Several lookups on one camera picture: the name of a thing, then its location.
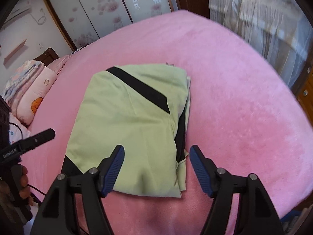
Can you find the white pillow with bag print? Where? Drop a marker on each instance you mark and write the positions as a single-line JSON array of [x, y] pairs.
[[13, 133]]

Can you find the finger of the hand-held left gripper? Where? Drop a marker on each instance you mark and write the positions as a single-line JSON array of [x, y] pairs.
[[41, 137]]

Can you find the green and black hooded jacket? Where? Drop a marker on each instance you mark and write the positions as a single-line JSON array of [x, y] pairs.
[[127, 117]]

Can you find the dark wooden headboard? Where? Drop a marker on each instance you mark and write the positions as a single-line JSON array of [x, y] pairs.
[[47, 55]]

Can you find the pink pillow with flower print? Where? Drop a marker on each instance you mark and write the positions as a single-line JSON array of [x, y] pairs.
[[36, 93]]

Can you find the small dark and white object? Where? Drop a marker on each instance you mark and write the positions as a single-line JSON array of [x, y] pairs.
[[77, 49]]

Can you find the pink wall shelf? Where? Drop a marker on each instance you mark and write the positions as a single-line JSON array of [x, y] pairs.
[[14, 51]]

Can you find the person's left hand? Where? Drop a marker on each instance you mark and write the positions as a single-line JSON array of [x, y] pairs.
[[23, 178]]

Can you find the white air conditioner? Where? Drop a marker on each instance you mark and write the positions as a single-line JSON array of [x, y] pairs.
[[18, 14]]

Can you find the pink bed sheet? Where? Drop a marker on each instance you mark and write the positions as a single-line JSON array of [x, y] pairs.
[[244, 102]]

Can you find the floral sliding door wardrobe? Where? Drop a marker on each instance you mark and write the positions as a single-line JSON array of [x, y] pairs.
[[97, 9]]

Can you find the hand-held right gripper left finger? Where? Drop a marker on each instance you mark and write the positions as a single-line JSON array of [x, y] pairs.
[[113, 171]]

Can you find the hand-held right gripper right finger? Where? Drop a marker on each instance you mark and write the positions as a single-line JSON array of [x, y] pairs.
[[200, 171]]

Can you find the plain pink flat pillow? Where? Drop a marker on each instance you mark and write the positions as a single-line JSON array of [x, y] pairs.
[[60, 63]]

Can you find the wooden drawer chest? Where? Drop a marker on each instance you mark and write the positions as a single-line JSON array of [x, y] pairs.
[[307, 95]]

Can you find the folded floral quilt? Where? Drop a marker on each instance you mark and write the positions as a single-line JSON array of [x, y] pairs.
[[22, 78]]

